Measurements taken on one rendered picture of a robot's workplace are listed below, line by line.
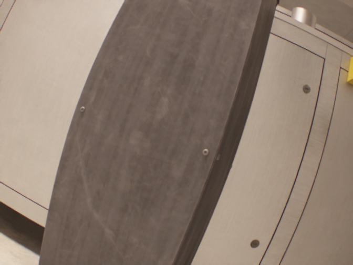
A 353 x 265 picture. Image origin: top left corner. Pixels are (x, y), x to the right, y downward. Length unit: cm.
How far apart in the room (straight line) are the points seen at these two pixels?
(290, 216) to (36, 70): 71
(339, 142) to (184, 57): 48
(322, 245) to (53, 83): 78
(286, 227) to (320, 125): 25
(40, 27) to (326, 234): 92
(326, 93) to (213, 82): 42
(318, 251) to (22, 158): 78
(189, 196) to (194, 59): 20
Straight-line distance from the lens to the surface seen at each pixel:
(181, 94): 65
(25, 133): 101
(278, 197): 95
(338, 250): 103
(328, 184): 98
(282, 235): 96
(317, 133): 97
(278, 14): 101
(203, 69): 66
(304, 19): 112
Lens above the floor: 37
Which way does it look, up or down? 4 degrees up
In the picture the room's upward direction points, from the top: 19 degrees clockwise
